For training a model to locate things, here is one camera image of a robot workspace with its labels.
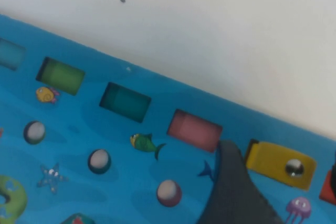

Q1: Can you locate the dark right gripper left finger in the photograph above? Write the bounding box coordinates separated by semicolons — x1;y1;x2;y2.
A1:
195;139;286;224

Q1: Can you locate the yellow wooden fish piece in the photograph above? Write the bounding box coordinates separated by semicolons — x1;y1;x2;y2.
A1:
244;138;317;192

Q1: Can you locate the colourful wooden puzzle board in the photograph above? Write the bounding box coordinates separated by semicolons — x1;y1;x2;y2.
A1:
0;13;336;224

